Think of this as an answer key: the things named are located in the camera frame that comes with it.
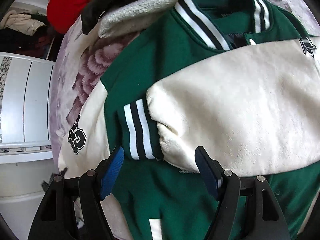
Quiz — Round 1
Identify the green and cream varsity jacket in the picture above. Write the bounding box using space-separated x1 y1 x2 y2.
58 0 319 239

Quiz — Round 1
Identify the pile of clothes in background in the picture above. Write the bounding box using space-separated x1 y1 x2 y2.
1 10 56 59

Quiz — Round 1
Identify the white wardrobe cabinet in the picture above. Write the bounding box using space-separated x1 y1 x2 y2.
1 53 55 239

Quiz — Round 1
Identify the floral purple plush blanket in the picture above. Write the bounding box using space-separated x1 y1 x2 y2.
51 0 308 239

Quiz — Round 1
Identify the grey fuzzy garment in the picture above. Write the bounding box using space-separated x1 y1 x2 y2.
98 0 178 38

